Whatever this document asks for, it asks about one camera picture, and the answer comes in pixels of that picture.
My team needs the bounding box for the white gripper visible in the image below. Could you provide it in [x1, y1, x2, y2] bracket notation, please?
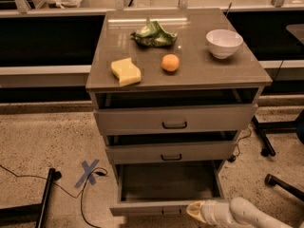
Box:
[186, 199, 233, 226]

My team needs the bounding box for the grey bottom drawer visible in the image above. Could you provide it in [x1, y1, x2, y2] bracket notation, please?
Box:
[110, 161, 224, 217]

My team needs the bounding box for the grey drawer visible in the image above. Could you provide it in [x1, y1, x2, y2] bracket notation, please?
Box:
[105, 131, 236, 164]
[94, 89, 257, 136]
[110, 161, 224, 217]

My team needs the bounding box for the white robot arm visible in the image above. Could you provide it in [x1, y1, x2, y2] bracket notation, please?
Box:
[186, 198, 293, 228]

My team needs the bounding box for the grey middle drawer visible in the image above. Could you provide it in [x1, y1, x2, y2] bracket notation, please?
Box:
[105, 131, 236, 164]

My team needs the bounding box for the grey top drawer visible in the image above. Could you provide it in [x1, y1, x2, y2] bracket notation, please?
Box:
[94, 89, 257, 136]

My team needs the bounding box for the grey drawer cabinet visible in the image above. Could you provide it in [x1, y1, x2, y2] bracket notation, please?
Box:
[85, 7, 274, 176]

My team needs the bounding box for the black chair leg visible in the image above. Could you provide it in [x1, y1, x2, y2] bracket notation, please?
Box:
[264, 174, 304, 201]

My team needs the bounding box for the black stand leg right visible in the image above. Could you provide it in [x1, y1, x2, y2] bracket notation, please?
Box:
[252, 113, 304, 157]

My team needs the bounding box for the black stand leg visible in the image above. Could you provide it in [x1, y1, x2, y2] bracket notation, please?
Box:
[252, 113, 304, 157]
[0, 168, 62, 228]

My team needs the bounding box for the blue tape cross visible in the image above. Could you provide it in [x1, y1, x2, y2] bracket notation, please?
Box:
[74, 159, 99, 188]

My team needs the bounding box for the orange fruit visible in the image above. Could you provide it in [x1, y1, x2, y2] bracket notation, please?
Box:
[161, 54, 180, 72]

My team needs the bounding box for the yellow sponge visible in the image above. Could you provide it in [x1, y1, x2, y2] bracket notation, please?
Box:
[111, 58, 142, 86]

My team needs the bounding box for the white bowl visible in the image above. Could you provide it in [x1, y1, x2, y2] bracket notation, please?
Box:
[206, 29, 243, 59]

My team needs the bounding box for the green chip bag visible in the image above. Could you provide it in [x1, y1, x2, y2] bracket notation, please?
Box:
[130, 21, 178, 48]

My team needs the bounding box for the black stand leg left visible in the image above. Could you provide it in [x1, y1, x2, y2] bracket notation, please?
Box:
[0, 168, 62, 228]

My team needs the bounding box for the black floor cable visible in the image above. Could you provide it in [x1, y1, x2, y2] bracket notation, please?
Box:
[0, 164, 109, 228]

